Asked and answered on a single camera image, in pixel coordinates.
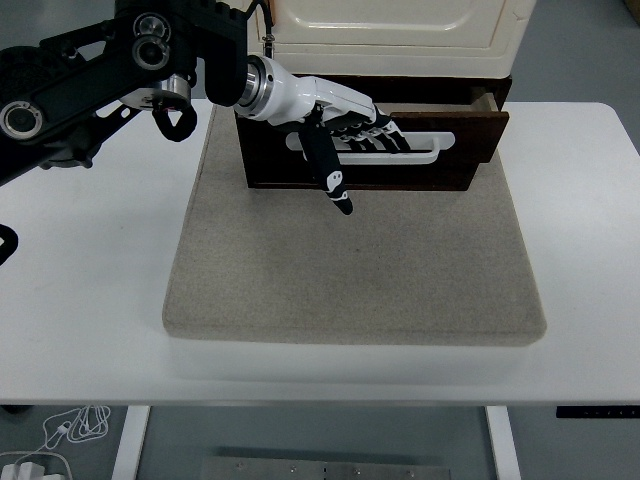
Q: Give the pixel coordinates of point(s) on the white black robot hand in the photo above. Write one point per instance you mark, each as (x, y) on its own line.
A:
(290, 95)

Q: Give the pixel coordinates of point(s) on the dark wooden drawer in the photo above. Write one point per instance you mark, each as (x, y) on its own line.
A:
(450, 175)

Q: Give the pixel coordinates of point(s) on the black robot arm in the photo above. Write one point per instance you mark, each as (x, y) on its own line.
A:
(75, 85)

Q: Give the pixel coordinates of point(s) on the cream plastic cabinet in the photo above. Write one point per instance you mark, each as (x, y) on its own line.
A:
(420, 55)

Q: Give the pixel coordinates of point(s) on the dark wooden drawer housing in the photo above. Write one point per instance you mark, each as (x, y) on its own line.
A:
(504, 85)

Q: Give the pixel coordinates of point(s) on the beige fabric mat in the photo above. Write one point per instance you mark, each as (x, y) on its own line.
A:
(350, 260)

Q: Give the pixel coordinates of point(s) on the cardboard box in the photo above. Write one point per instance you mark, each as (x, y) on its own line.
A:
(634, 7)

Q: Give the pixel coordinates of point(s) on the grey metal plate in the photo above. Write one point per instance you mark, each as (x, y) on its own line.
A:
(325, 471)

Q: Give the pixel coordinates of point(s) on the white table leg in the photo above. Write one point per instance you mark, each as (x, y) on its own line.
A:
(502, 440)
(130, 440)

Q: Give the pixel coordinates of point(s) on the black table control panel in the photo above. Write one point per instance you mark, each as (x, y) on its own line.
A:
(600, 412)

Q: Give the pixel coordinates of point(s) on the white power adapter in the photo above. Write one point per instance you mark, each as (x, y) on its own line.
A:
(30, 470)

